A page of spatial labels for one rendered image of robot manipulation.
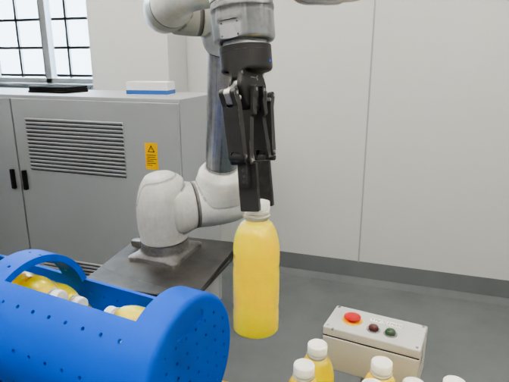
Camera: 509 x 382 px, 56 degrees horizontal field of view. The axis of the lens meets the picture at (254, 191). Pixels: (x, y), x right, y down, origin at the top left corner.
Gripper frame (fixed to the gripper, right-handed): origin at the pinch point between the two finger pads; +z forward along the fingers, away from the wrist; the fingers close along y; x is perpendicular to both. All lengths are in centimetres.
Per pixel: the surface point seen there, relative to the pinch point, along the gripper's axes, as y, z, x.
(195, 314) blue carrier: -6.2, 24.0, -17.7
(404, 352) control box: -29.4, 37.4, 14.9
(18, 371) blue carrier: 8, 33, -49
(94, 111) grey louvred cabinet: -131, -26, -161
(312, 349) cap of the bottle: -19.8, 34.6, -0.7
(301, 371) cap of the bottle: -12.6, 35.5, -0.2
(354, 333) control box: -29.7, 34.8, 5.1
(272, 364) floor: -162, 121, -81
